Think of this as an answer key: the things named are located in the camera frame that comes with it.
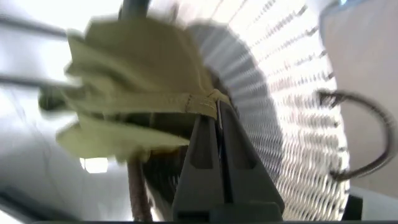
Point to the green garment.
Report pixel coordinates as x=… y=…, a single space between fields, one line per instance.
x=140 y=62

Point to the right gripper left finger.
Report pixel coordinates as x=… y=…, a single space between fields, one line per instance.
x=199 y=183

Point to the black clothes rack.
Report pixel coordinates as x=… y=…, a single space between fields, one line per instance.
x=133 y=7

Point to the white laundry basket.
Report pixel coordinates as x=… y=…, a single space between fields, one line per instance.
x=295 y=109

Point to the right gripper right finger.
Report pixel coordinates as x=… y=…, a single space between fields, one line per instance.
x=252 y=189

